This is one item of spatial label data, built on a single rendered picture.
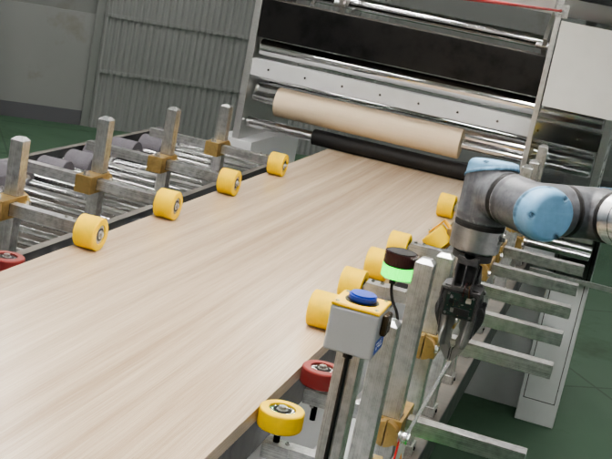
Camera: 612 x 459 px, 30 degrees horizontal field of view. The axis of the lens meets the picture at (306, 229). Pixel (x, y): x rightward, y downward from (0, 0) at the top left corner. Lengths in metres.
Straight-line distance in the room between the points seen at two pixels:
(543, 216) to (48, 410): 0.85
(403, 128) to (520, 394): 1.19
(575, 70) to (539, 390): 1.30
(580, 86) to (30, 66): 5.69
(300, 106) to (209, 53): 4.79
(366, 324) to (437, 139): 3.13
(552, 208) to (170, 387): 0.72
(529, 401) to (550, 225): 2.92
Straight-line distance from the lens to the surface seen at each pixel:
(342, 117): 4.72
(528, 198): 1.90
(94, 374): 2.02
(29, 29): 9.31
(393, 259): 2.06
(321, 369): 2.21
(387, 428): 2.13
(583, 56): 4.52
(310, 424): 2.47
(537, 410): 4.82
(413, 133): 4.66
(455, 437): 2.19
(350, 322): 1.56
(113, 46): 9.37
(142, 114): 9.49
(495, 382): 4.93
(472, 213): 2.01
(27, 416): 1.84
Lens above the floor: 1.66
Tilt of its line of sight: 13 degrees down
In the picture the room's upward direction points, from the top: 11 degrees clockwise
